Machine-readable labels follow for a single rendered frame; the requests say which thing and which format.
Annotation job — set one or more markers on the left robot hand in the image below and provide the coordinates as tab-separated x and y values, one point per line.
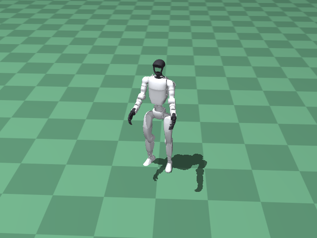
173	118

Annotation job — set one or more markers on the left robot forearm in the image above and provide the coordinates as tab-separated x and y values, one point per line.
172	109

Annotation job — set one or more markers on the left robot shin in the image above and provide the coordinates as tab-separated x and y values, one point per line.
169	149

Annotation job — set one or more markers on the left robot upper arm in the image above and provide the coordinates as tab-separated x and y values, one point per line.
171	84

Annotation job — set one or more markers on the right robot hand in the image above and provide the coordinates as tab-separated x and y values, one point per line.
131	115

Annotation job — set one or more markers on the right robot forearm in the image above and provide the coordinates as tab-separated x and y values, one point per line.
137	104

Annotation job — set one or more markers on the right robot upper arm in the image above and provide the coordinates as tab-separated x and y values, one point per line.
144	85

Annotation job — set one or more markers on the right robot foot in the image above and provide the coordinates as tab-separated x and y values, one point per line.
148	161

